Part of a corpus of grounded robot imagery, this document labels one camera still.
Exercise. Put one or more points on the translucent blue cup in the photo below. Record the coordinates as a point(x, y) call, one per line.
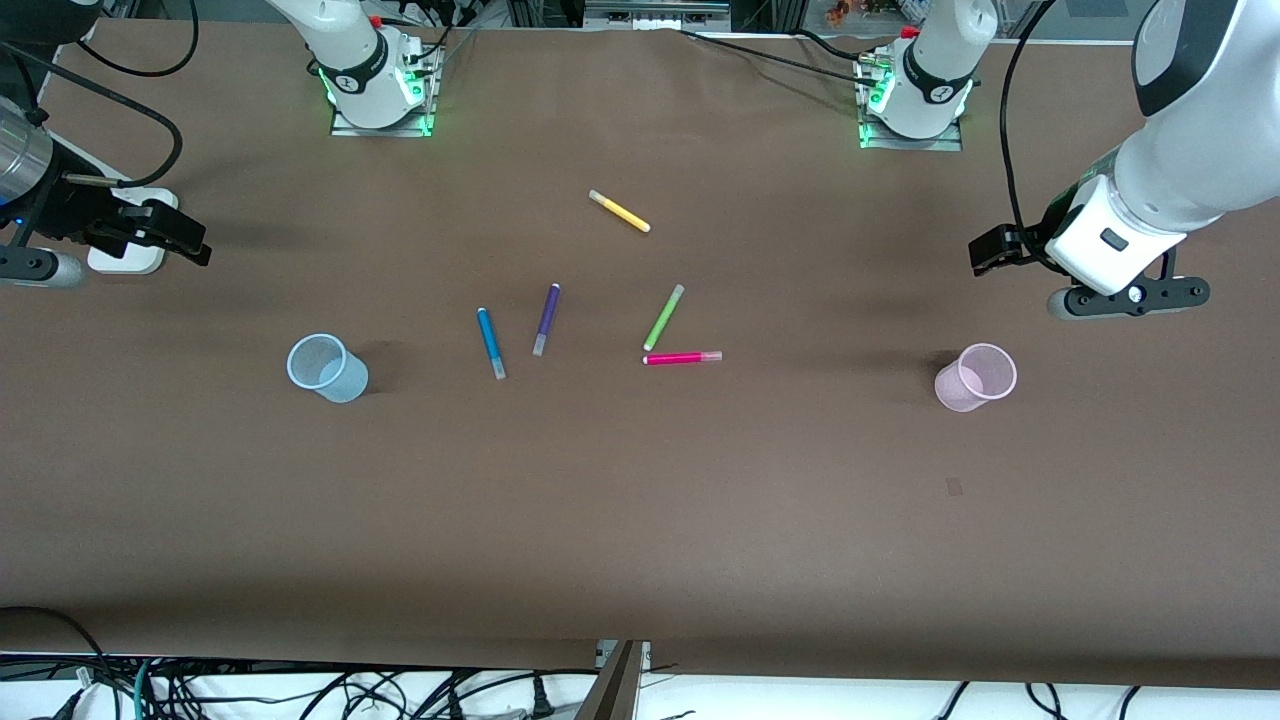
point(345, 385)

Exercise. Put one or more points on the pink marker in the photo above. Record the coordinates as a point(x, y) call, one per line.
point(680, 358)

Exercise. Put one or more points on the white plastic block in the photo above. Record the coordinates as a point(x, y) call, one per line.
point(125, 262)

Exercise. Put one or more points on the green marker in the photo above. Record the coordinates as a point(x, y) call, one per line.
point(663, 318)

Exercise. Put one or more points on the yellow marker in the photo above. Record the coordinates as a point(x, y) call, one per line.
point(620, 211)

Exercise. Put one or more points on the dark table leg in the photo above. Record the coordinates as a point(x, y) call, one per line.
point(610, 690)

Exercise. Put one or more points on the blue marker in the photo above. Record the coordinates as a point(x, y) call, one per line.
point(489, 340)

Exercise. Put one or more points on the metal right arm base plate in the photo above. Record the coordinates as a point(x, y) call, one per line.
point(385, 131)

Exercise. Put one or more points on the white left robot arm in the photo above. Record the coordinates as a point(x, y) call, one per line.
point(1200, 150)

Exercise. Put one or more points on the aluminium frame rail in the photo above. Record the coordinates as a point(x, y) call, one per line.
point(655, 12)

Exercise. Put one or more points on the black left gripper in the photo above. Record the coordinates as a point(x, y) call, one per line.
point(1022, 243)

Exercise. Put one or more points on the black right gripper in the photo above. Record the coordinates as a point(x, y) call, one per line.
point(72, 213)

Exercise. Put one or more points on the translucent pink cup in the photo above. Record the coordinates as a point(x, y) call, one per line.
point(960, 392)

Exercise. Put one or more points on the purple marker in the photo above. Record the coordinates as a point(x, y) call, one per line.
point(547, 318)

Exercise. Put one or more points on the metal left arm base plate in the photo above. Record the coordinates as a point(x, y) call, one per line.
point(930, 145)

